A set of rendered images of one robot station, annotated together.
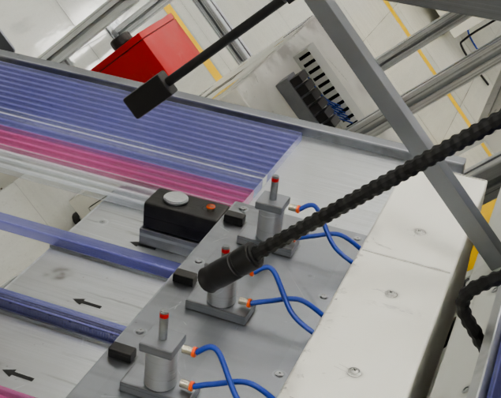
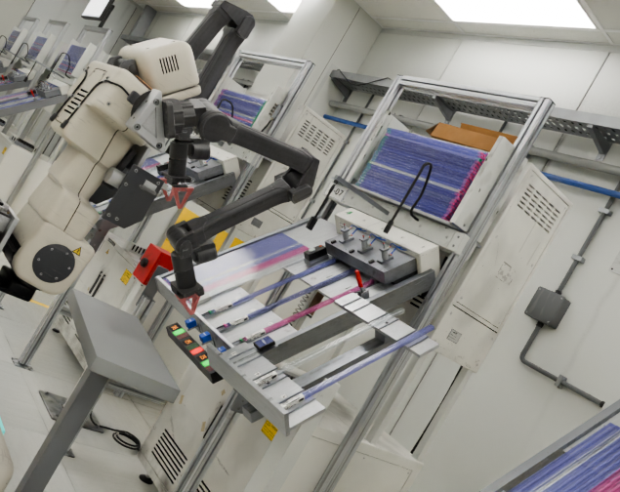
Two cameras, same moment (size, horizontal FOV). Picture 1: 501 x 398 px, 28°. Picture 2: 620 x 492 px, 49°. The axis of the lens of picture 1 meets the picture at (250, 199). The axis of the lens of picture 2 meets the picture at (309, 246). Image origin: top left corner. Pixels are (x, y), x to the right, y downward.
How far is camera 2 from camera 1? 1.86 m
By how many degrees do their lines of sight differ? 41
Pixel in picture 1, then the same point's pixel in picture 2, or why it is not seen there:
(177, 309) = (360, 254)
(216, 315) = (367, 250)
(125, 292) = (329, 271)
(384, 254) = (368, 225)
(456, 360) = (408, 226)
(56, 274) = (313, 278)
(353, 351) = (396, 236)
